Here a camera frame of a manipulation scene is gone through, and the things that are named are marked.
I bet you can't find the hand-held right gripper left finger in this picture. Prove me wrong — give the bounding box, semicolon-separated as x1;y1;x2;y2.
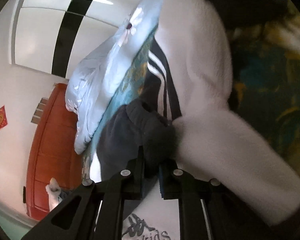
22;145;146;240

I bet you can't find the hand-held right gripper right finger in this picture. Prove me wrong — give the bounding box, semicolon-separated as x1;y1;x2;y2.
159;159;240;240

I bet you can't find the dark grey and white fleece jacket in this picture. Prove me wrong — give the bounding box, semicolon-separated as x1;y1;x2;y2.
89;0;300;240

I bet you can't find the white cloth object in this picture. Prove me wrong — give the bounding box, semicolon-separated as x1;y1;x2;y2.
45;177;63;212

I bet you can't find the orange wooden headboard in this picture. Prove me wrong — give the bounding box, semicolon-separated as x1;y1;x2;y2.
26;83;90;222

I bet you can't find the light blue floral quilt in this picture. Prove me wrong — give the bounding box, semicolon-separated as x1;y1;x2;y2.
65;0;167;155

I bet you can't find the teal floral bed blanket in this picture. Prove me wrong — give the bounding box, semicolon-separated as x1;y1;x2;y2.
81;0;300;183

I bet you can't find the white wardrobe with black stripe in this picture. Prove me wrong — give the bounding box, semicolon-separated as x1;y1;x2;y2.
9;0;152;82

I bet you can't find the row of beige wall panels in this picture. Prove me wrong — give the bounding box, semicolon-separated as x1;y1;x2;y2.
31;97;49;125

